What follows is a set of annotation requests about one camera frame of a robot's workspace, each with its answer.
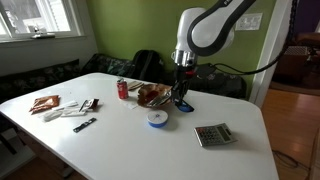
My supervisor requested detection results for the silver packet in bowl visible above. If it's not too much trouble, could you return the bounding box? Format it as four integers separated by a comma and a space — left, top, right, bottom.
146, 91, 173, 108

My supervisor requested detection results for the white door frame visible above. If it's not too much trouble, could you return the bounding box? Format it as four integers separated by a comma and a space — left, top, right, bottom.
249, 0, 301, 108

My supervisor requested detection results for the white paper napkin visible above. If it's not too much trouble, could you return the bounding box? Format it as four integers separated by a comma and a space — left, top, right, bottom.
120, 99, 139, 110

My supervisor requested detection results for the black flat strip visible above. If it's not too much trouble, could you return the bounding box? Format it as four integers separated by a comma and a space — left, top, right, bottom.
72, 117, 98, 134

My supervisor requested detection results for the grey desk calculator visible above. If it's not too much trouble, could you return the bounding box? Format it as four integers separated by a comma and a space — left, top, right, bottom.
194, 122, 239, 148

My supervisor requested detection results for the red soda can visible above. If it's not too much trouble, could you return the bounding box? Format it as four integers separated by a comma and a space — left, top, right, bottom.
116, 77, 130, 100

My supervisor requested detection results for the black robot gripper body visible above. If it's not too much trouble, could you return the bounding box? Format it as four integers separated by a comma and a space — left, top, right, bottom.
175, 65, 196, 88

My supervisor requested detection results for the wooden table base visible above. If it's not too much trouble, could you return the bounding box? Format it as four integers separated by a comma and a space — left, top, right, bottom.
17, 130, 76, 178

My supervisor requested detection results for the dark floral bench cushion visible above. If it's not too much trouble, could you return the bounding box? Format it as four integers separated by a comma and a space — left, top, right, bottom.
81, 53, 137, 79
159, 69, 248, 100
0, 59, 81, 103

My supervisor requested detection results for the flat white packet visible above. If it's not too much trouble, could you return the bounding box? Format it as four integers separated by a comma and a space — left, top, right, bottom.
60, 109, 88, 118

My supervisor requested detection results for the black backpack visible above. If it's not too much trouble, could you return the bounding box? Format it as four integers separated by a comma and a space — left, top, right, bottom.
131, 49, 165, 83

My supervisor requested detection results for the black floor cable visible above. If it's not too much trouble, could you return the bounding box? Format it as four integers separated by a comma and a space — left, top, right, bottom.
271, 149, 312, 172

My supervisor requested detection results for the white wall switch plate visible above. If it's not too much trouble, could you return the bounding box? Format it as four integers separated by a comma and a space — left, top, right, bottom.
234, 13, 264, 32

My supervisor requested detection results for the white framed window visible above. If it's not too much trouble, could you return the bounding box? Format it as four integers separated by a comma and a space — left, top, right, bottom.
0, 0, 85, 43

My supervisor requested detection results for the small device on windowsill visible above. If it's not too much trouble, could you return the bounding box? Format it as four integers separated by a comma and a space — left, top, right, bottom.
30, 24, 56, 40

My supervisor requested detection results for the long white sachet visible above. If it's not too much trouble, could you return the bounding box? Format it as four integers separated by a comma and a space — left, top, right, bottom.
51, 100, 79, 112

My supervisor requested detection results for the tan flat case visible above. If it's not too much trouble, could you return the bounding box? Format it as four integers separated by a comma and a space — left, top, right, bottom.
127, 80, 145, 92

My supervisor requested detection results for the blue round object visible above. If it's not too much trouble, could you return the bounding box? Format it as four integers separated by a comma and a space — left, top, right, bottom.
174, 99, 196, 113

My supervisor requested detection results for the brown leaf-shaped bowl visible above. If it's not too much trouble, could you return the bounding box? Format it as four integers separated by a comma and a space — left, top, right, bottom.
136, 83, 175, 109

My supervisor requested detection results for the brown wooden cabinet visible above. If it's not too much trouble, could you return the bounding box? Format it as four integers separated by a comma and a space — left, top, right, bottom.
273, 44, 315, 85

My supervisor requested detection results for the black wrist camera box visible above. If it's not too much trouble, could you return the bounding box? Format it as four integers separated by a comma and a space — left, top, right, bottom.
194, 63, 218, 80

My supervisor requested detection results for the small white sachet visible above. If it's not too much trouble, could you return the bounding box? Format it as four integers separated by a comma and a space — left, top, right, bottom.
42, 109, 64, 123

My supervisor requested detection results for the orange snack packet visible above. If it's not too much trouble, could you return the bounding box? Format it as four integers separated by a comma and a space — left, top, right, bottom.
29, 94, 61, 115

